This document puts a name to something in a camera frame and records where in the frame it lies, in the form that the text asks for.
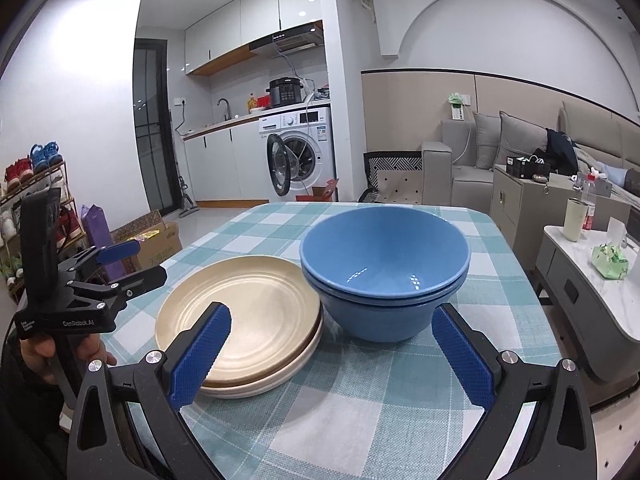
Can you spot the green tissue pack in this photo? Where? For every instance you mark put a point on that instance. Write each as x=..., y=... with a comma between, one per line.
x=610, y=260

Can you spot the grey drawer cabinet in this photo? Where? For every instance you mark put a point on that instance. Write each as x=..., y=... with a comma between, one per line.
x=515, y=220

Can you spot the purple bag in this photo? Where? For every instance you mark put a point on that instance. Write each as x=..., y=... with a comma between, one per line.
x=95, y=230

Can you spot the white washing machine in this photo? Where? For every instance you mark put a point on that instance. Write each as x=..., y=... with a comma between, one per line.
x=312, y=130

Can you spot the marble-top coffee table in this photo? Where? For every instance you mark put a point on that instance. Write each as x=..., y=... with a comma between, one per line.
x=575, y=310

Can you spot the black box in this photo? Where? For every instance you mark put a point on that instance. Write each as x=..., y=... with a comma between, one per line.
x=525, y=169

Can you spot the clear acrylic card stand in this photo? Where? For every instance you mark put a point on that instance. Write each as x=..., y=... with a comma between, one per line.
x=617, y=232

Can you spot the stick vacuum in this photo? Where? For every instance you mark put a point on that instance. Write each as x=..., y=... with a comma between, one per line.
x=187, y=207

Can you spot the shoe rack with shoes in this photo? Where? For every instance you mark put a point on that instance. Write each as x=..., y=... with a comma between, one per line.
x=45, y=157

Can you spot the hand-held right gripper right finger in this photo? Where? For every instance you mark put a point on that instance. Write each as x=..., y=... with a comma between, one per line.
x=462, y=360

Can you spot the green-topped white wall device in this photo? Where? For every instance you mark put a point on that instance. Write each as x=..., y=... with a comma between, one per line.
x=459, y=110

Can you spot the white kitchen base cabinet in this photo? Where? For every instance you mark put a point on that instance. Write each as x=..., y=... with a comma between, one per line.
x=220, y=170

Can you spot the range hood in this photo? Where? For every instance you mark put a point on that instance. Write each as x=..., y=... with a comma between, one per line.
x=290, y=40

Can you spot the dark glass door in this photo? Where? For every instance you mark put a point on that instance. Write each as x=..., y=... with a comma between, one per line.
x=150, y=135

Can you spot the blue bowl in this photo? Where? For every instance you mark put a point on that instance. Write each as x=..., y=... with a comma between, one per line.
x=315, y=288
x=380, y=250
x=380, y=322

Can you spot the kitchen faucet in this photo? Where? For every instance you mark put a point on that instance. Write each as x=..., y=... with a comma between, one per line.
x=229, y=110

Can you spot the cream round plate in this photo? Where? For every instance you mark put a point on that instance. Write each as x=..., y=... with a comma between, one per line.
x=306, y=361
x=250, y=393
x=250, y=310

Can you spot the dark oval case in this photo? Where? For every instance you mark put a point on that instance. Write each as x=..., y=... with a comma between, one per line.
x=540, y=178

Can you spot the black pressure cooker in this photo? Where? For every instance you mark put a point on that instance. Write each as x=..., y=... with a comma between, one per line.
x=285, y=94

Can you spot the teal checked tablecloth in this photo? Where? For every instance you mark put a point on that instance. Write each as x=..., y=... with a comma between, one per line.
x=380, y=410

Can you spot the dark jacket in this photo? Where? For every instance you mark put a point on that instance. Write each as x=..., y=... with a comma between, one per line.
x=560, y=150

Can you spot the red cardboard box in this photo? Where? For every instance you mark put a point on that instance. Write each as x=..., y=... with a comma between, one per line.
x=327, y=191

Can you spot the yellow bottle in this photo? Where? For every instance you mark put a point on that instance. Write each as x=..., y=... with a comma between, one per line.
x=251, y=105

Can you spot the white upper kitchen cabinets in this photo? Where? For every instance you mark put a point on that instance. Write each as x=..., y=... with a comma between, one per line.
x=260, y=15

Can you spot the black and cream patterned rug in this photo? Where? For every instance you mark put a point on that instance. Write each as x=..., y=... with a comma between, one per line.
x=395, y=185

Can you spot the grey pillow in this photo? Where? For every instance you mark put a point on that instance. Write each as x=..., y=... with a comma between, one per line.
x=520, y=140
x=485, y=140

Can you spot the person's left forearm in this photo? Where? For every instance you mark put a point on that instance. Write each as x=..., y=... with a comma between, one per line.
x=25, y=425

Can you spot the grey sofa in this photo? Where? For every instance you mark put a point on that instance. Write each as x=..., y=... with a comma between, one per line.
x=435, y=170

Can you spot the red-capped plastic bottle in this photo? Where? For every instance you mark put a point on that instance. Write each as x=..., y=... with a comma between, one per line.
x=591, y=190

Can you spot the brown cardboard box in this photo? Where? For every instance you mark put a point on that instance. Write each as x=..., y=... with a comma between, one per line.
x=160, y=250

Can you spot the cream tumbler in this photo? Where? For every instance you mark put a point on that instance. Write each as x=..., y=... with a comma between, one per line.
x=575, y=222

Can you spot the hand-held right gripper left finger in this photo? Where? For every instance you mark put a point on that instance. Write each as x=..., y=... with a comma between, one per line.
x=200, y=355

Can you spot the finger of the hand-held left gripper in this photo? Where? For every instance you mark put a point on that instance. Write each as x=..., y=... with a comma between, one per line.
x=140, y=282
x=117, y=251

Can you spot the person's left hand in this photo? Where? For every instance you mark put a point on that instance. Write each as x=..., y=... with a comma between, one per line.
x=37, y=357

